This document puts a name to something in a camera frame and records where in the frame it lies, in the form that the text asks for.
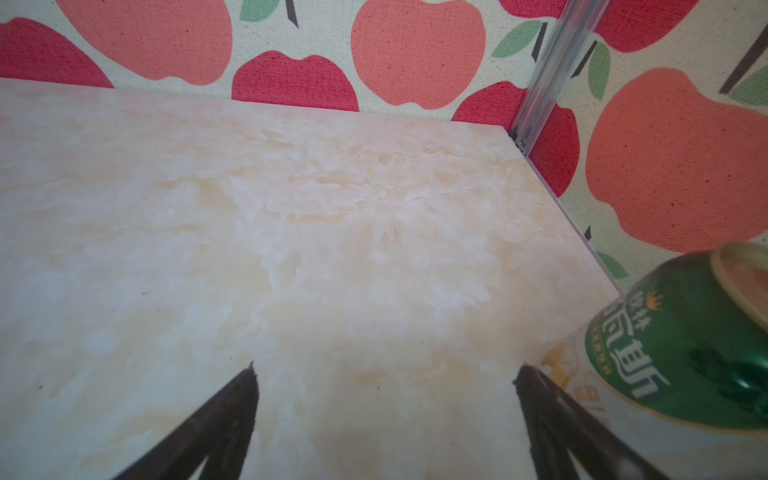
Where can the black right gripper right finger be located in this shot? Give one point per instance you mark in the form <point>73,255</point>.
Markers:
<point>561,433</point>

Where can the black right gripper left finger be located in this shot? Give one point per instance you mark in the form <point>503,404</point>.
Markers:
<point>213,442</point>

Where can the green drink can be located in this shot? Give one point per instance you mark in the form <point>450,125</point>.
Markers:
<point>676,367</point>

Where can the aluminium frame post right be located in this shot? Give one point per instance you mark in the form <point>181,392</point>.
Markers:
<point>555,66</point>

